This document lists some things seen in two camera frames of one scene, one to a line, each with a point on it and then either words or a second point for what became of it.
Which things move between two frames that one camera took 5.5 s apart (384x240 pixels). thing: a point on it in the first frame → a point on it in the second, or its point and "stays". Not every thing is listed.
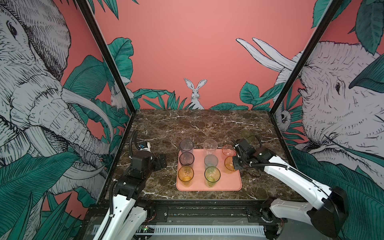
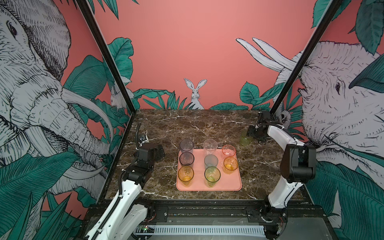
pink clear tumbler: (228, 150) stays
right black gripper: (235, 158) → (251, 131)
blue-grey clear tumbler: (186, 144) stays
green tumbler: (247, 134) stays
